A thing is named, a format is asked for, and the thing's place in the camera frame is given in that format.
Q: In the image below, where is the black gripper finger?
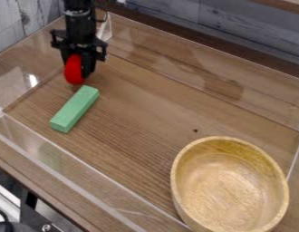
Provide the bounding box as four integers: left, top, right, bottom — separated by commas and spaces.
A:
81, 52, 97, 78
60, 48, 72, 63

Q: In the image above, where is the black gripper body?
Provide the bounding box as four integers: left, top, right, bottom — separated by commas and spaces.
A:
51, 28, 108, 62

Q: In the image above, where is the red plush strawberry toy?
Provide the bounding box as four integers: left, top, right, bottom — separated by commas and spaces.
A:
64, 54, 84, 84

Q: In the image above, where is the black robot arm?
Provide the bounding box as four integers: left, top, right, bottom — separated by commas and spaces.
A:
51, 0, 108, 84

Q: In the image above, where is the green rectangular block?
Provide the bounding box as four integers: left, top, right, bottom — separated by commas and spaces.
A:
49, 85, 100, 133

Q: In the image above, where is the wooden oval bowl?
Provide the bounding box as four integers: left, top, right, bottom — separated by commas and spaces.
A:
171, 136, 290, 232

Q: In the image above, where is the clear acrylic corner bracket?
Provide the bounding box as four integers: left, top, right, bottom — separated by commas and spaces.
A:
96, 13, 112, 42

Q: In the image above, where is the clear acrylic enclosure wall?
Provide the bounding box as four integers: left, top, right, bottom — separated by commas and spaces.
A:
0, 16, 299, 232

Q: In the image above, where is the black metal table frame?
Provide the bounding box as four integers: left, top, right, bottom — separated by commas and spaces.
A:
17, 187, 76, 232

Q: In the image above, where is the black cable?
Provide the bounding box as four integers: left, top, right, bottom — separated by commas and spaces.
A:
0, 208, 16, 232

